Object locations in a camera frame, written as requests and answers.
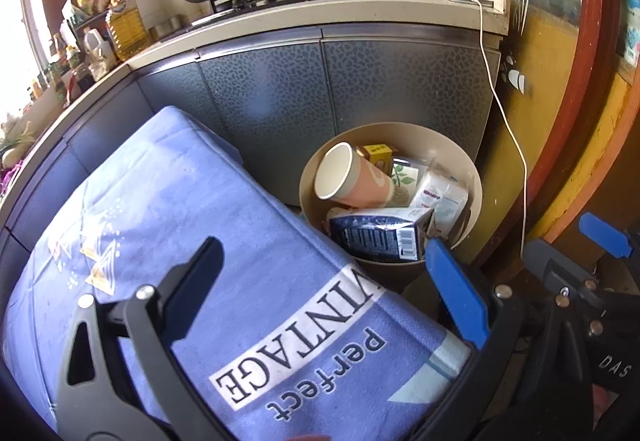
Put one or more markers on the beige round waste bin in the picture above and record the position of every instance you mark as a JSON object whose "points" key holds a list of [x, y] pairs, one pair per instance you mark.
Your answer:
{"points": [[400, 133]]}

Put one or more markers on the small steel container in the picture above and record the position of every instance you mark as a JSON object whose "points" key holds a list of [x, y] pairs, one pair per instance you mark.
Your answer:
{"points": [[167, 25]]}

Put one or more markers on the kitchen window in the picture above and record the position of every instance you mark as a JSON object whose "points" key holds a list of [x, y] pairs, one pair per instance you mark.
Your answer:
{"points": [[20, 46]]}

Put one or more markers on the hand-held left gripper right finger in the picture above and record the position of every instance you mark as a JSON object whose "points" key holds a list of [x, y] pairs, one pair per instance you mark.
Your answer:
{"points": [[457, 296]]}

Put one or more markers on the grey kitchen cabinet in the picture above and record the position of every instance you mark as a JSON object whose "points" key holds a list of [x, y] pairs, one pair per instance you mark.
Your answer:
{"points": [[280, 81]]}

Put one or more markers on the white plastic jug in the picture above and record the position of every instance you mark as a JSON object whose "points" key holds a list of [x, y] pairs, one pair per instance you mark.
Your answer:
{"points": [[96, 48]]}

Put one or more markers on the small yellow box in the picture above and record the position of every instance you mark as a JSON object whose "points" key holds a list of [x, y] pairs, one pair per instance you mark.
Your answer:
{"points": [[377, 155]]}

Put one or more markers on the blue printed tablecloth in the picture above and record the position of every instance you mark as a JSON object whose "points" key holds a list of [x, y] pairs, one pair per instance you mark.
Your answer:
{"points": [[200, 201]]}

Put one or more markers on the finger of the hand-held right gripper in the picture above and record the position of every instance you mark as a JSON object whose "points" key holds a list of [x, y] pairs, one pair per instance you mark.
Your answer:
{"points": [[542, 261], [605, 231]]}

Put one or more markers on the white tissue packet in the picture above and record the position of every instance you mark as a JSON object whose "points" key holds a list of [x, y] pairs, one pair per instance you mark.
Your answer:
{"points": [[442, 198]]}

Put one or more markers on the pink paper cup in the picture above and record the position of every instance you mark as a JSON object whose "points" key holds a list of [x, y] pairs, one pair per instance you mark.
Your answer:
{"points": [[365, 181]]}

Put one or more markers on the leaf print packet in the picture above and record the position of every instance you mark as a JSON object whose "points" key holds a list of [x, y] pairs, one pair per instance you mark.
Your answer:
{"points": [[407, 176]]}

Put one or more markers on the yellow cooking oil bottle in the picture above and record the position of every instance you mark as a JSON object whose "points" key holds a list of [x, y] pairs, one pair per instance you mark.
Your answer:
{"points": [[127, 28]]}

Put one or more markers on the yellow door with red frame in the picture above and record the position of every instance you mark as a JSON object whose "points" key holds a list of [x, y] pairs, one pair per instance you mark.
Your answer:
{"points": [[560, 86]]}

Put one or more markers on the row of condiment bottles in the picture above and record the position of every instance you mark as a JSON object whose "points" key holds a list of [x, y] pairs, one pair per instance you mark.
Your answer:
{"points": [[60, 76]]}

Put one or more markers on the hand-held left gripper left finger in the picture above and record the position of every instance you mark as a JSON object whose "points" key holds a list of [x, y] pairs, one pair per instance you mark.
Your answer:
{"points": [[195, 281]]}

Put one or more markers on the dark blue carton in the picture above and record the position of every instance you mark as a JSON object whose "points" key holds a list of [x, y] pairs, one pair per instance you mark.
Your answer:
{"points": [[380, 231]]}

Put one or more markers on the green vegetables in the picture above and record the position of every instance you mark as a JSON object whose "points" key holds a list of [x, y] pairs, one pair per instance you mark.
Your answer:
{"points": [[12, 141]]}

